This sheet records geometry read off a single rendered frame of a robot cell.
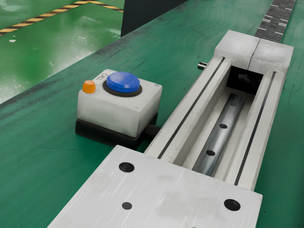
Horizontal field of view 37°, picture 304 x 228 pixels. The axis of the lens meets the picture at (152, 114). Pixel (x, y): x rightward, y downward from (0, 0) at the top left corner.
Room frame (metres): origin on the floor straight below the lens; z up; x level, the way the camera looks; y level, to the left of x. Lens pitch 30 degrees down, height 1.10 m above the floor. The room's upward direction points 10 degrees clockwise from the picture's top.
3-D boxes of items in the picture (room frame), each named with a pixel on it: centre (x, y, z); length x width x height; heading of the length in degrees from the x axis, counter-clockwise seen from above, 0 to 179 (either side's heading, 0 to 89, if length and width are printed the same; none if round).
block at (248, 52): (0.62, -0.12, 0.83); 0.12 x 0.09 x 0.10; 75
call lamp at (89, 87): (0.47, 0.08, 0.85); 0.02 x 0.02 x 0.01
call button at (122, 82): (0.49, 0.04, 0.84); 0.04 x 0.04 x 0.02
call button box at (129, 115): (0.49, 0.03, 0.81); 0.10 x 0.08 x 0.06; 75
